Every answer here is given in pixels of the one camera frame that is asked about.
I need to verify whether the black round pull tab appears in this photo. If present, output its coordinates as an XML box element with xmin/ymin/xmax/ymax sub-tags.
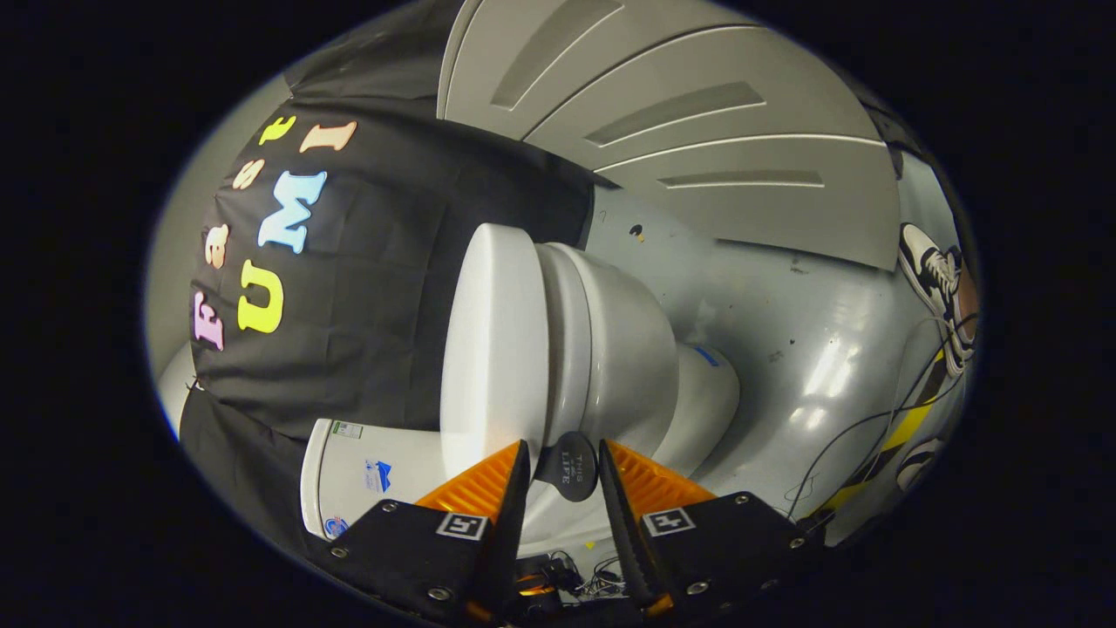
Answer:
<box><xmin>534</xmin><ymin>431</ymin><xmax>599</xmax><ymax>502</ymax></box>

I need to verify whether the person's black white sneaker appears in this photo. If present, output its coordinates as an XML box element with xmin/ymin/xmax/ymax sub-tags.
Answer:
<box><xmin>895</xmin><ymin>439</ymin><xmax>947</xmax><ymax>491</ymax></box>
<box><xmin>898</xmin><ymin>223</ymin><xmax>970</xmax><ymax>376</ymax></box>

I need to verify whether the black cable bundle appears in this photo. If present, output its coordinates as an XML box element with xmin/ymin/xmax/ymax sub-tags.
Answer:
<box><xmin>514</xmin><ymin>549</ymin><xmax>624</xmax><ymax>603</ymax></box>

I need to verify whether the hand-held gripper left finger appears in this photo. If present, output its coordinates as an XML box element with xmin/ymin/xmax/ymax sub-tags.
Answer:
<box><xmin>324</xmin><ymin>439</ymin><xmax>533</xmax><ymax>627</ymax></box>

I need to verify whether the yellow black floor tape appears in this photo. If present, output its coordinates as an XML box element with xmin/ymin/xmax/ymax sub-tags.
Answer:
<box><xmin>806</xmin><ymin>349</ymin><xmax>947</xmax><ymax>520</ymax></box>

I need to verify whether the person's leg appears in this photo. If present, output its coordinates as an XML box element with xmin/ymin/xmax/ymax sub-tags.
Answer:
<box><xmin>952</xmin><ymin>253</ymin><xmax>980</xmax><ymax>350</ymax></box>

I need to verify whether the grey drawer cabinet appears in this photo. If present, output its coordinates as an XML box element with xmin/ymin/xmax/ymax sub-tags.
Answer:
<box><xmin>436</xmin><ymin>0</ymin><xmax>903</xmax><ymax>273</ymax></box>

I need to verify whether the thin black cable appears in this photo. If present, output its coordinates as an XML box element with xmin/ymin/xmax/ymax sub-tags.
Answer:
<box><xmin>785</xmin><ymin>314</ymin><xmax>977</xmax><ymax>524</ymax></box>

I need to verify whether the white toilet bowl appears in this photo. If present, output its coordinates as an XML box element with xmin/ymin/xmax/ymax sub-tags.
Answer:
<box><xmin>523</xmin><ymin>247</ymin><xmax>742</xmax><ymax>559</ymax></box>

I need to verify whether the white toilet seat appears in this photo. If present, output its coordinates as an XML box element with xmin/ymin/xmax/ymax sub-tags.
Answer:
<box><xmin>534</xmin><ymin>242</ymin><xmax>594</xmax><ymax>450</ymax></box>

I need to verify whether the black backdrop cloth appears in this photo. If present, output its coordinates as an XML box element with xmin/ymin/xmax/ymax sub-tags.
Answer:
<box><xmin>179</xmin><ymin>0</ymin><xmax>611</xmax><ymax>568</ymax></box>

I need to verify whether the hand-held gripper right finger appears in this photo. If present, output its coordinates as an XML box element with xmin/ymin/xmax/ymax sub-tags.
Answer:
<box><xmin>596</xmin><ymin>438</ymin><xmax>825</xmax><ymax>622</ymax></box>

